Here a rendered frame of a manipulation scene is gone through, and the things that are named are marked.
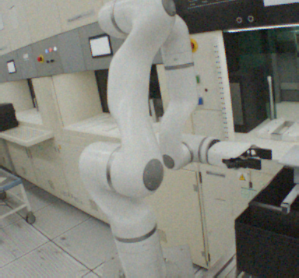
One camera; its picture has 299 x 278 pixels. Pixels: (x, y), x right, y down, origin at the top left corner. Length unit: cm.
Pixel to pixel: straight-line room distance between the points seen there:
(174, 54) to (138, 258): 56
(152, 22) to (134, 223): 47
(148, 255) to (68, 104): 191
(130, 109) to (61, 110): 187
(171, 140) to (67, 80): 178
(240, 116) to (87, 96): 146
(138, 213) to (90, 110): 199
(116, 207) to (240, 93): 99
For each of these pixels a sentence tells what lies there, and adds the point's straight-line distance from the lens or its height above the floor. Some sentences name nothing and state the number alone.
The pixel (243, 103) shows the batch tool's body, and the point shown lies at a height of 102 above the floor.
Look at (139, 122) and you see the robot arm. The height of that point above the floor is 123.
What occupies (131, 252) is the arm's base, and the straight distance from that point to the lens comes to 82.
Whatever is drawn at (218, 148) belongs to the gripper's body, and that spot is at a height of 108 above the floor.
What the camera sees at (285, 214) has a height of 98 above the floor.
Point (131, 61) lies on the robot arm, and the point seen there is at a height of 137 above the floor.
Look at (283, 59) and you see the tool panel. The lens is 216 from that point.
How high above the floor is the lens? 141
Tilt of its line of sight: 16 degrees down
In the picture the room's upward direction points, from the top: 11 degrees counter-clockwise
